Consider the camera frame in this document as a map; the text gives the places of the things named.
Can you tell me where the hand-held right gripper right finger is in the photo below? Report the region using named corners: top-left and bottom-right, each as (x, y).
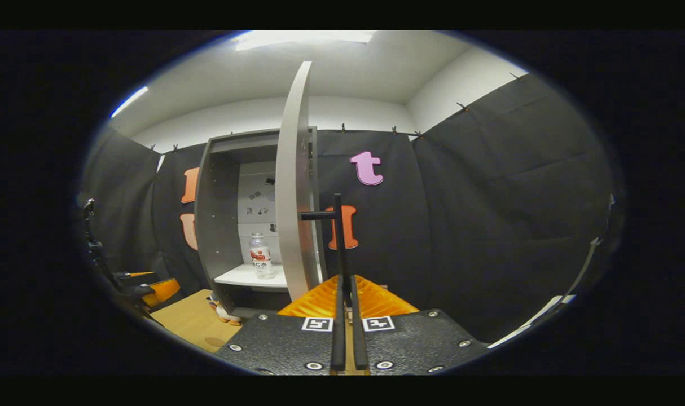
top-left (347, 275), bottom-right (490, 376)

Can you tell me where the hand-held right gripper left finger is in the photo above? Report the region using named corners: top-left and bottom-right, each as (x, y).
top-left (214, 273), bottom-right (348, 376)

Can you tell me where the grey cabinet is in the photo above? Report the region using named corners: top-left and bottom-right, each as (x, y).
top-left (194, 127), bottom-right (320, 319)

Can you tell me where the black door handle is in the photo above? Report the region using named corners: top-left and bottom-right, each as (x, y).
top-left (300, 193), bottom-right (352, 294)

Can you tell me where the clear bottle with cherry label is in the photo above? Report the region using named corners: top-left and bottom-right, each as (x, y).
top-left (249, 233), bottom-right (275, 280)

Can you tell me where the white cabinet door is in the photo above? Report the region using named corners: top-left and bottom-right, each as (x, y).
top-left (275, 60), bottom-right (328, 302)

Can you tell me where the white cabinet shelf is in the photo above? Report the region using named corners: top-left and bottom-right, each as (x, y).
top-left (214, 263), bottom-right (289, 289)

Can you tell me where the penguin plush toy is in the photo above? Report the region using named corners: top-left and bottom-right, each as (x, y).
top-left (208, 293), bottom-right (243, 326)

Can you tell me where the long ceiling light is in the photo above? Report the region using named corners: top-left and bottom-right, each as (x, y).
top-left (234, 30), bottom-right (375, 52)
top-left (109, 86), bottom-right (150, 119)

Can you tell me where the black backdrop cloth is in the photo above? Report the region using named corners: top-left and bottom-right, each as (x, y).
top-left (80, 72), bottom-right (617, 345)

